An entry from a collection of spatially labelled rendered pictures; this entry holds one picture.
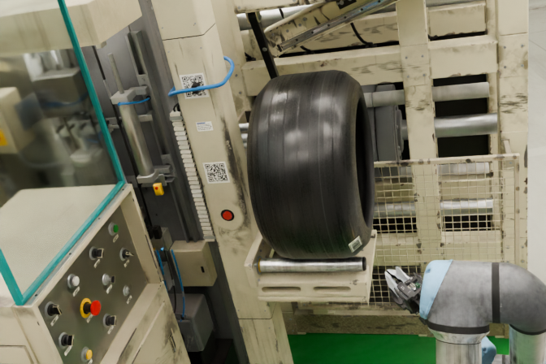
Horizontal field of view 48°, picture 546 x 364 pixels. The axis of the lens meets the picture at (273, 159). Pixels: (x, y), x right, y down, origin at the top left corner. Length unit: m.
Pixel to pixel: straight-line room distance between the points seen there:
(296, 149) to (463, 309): 0.65
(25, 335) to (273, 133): 0.79
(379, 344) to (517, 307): 1.77
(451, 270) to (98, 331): 1.02
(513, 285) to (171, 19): 1.11
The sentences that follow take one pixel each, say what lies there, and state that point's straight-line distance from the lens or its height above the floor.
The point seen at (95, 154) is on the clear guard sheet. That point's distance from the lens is 1.77.
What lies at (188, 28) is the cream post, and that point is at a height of 1.68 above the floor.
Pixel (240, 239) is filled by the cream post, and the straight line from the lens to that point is 2.03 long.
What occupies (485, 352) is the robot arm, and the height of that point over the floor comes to 0.99.
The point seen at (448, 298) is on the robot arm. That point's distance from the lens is 1.23.
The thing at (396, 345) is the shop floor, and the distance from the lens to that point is 2.94.
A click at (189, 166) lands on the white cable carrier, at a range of 1.94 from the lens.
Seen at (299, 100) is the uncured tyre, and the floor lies 1.45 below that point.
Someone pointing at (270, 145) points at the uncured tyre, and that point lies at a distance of 1.66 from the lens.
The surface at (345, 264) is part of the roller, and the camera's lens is 1.91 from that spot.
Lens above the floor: 2.06
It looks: 26 degrees down
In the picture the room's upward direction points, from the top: 12 degrees counter-clockwise
